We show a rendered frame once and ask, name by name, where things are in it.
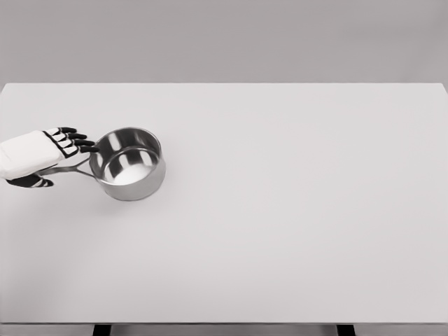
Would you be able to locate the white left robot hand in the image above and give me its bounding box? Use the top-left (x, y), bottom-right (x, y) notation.
top-left (0, 126), bottom-right (100, 188)

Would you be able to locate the steel pot with long handle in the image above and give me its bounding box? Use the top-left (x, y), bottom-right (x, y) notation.
top-left (37, 127), bottom-right (167, 202)

